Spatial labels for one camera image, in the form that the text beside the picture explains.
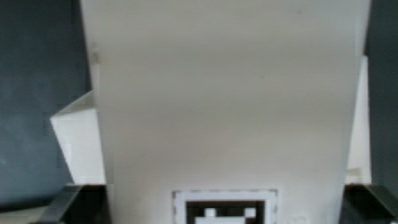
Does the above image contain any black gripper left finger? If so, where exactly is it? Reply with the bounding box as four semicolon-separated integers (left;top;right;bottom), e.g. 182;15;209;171
33;184;113;224

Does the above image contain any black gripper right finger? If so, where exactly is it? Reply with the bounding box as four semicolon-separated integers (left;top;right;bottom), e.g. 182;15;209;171
340;184;398;224

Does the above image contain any white cabinet body box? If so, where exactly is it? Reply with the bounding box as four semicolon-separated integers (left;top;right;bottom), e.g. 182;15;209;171
50;57;372;184

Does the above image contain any white cabinet top block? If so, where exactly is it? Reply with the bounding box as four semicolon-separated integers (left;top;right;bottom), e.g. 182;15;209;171
82;0;372;224

